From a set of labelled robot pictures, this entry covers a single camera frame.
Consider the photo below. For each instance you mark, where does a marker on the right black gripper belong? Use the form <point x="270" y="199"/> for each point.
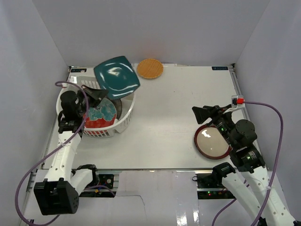
<point x="202" y="114"/>

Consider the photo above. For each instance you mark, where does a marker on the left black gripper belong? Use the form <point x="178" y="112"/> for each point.
<point x="87" y="97"/>

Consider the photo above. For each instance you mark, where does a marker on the red teal floral plate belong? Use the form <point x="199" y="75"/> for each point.
<point x="102" y="115"/>

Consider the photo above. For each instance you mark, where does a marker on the grey reindeer round plate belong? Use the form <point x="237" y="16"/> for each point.
<point x="118" y="105"/>

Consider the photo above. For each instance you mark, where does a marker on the red rimmed beige plate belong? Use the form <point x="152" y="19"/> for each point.
<point x="210" y="143"/>

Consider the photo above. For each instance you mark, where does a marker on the dark teal square plate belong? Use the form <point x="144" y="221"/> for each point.
<point x="117" y="76"/>

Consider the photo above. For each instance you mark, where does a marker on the orange woven round plate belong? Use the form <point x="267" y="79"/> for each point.
<point x="150" y="69"/>

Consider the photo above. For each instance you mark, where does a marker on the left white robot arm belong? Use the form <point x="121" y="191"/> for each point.
<point x="59" y="191"/>

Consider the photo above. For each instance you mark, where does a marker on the white plastic basket bin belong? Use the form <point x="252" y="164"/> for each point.
<point x="119" y="125"/>

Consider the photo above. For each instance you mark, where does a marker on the left blue table label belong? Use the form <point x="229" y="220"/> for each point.
<point x="78" y="70"/>

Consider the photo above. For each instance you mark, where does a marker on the blue table label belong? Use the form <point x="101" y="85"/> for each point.
<point x="78" y="70"/>
<point x="219" y="68"/>

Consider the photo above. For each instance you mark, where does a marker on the right blue table label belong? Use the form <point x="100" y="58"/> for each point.
<point x="219" y="68"/>

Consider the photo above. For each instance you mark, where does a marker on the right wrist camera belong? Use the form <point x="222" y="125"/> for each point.
<point x="236" y="102"/>

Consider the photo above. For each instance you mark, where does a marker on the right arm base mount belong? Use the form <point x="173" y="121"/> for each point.
<point x="209" y="189"/>

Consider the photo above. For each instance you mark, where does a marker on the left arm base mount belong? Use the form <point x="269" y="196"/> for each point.
<point x="107" y="187"/>

